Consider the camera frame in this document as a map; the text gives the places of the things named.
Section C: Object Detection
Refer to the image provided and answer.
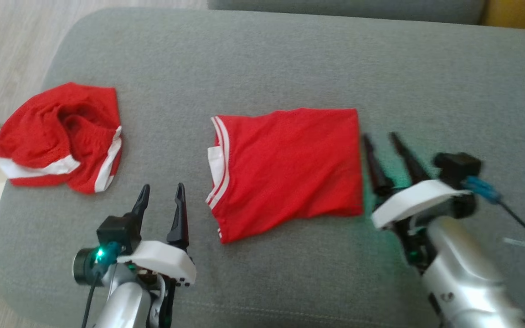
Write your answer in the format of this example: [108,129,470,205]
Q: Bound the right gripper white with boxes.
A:
[361,132,474,230]

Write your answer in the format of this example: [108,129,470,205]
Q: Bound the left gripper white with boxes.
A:
[117,183,197,288]

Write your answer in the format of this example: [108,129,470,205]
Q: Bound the red Bulls basketball jersey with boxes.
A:
[205,108,365,245]

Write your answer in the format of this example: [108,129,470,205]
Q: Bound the red shorts with white stripes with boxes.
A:
[0,82,124,195]

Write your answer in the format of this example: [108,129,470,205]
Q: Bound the grey sofa seat cushion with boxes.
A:
[0,7,525,328]

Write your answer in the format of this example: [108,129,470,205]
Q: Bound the grey sofa back cushion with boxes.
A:
[207,0,487,26]

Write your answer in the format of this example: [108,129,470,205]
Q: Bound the yellow cushion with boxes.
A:
[480,0,525,32]

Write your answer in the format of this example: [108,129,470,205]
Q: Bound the blue left cable connector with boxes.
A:
[100,241,123,267]

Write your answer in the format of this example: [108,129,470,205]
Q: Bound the blue cable connector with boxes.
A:
[463,176,503,205]
[100,241,123,267]

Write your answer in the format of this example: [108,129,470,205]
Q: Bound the blue right cable connector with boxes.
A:
[463,176,503,205]

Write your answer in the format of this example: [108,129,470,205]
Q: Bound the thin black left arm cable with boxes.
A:
[81,272,103,328]

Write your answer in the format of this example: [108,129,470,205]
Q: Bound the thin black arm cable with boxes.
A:
[495,200,525,272]
[81,272,103,328]

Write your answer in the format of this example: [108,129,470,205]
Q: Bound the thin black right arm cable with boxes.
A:
[495,200,525,272]

